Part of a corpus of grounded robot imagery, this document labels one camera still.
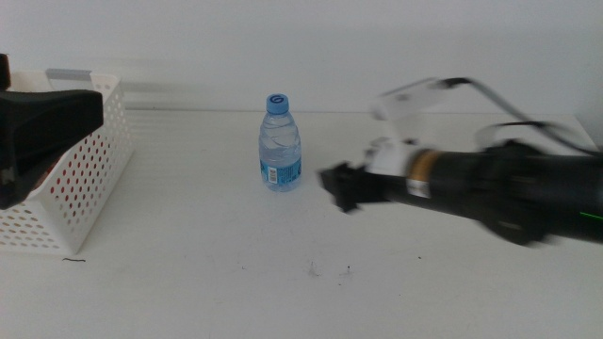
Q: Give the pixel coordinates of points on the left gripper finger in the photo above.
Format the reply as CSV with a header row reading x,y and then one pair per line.
x,y
4,70
37,134

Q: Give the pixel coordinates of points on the thin black thread scrap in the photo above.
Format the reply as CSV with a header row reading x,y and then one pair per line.
x,y
74,259

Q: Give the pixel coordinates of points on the blue-capped water bottle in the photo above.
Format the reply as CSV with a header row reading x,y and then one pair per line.
x,y
280,150

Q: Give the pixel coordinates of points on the white perforated plastic basket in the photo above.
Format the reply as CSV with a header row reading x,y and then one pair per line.
x,y
108,141

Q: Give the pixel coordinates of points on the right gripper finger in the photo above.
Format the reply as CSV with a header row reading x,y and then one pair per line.
x,y
341,175
348,198

